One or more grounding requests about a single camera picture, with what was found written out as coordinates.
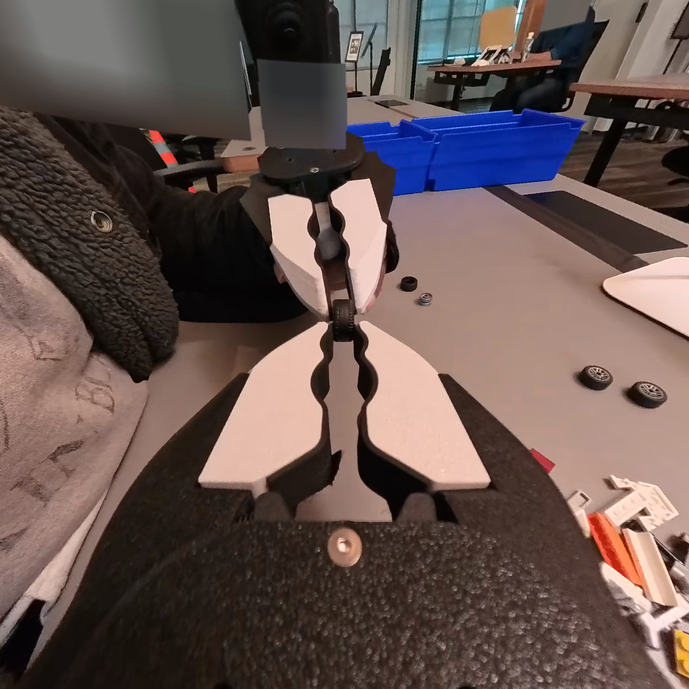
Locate white stand base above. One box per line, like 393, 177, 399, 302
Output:
602, 257, 689, 340

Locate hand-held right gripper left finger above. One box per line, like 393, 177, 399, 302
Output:
198, 321, 337, 495

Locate wooden desk black legs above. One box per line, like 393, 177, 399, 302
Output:
570, 72, 689, 186
428, 58, 562, 111

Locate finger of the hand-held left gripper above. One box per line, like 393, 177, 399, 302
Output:
328, 179, 388, 315
267, 193, 332, 317

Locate black table cover panel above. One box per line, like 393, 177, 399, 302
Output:
525, 189, 689, 255

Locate person's left forearm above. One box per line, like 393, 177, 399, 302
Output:
137, 161, 310, 324

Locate blue plastic bin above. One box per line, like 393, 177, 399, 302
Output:
346, 119, 438, 196
410, 109, 586, 193

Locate framed sign on stand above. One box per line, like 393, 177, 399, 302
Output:
347, 29, 366, 95

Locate pile of lego pieces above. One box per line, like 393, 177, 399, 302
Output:
565, 474, 689, 676

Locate yellow panel board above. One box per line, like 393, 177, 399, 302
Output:
479, 6, 519, 52

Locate grey desk wooden edge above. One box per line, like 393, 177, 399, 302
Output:
221, 139, 270, 174

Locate person's left hand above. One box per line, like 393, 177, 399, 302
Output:
272, 223, 400, 306

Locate orange traffic cone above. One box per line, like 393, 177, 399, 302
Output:
148, 129, 178, 168

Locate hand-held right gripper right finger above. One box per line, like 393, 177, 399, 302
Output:
352, 321, 492, 492

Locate grey printed sweatshirt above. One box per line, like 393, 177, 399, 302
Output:
0, 234, 150, 625

